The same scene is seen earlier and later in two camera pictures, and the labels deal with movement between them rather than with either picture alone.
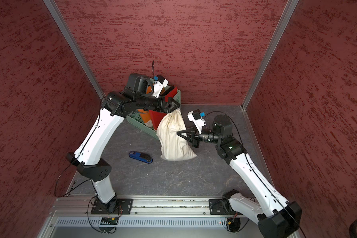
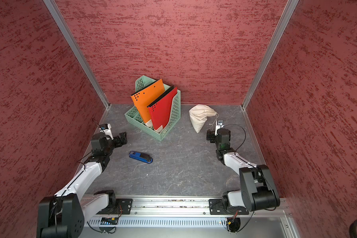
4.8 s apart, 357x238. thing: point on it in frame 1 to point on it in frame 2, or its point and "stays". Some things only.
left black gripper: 159,108 to 123,138
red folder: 156,117 stays
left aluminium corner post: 68,36 stays
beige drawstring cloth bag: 174,147 to 199,114
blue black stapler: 141,156 stays
